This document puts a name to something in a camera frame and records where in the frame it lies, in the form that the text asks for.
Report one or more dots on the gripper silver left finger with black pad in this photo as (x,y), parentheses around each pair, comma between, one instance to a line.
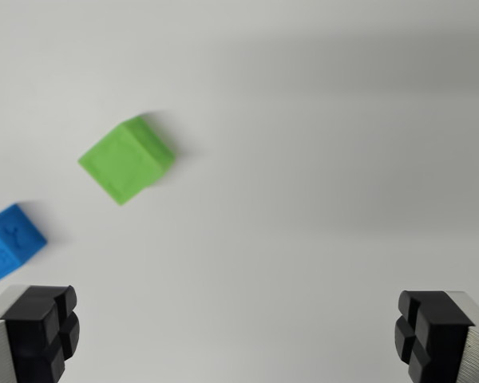
(28,339)

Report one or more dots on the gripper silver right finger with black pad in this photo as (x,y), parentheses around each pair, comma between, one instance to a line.
(439,339)

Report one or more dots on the green embossed cube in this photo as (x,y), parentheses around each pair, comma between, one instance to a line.
(123,163)

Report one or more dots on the blue embossed cube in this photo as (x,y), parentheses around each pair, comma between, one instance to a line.
(8,243)

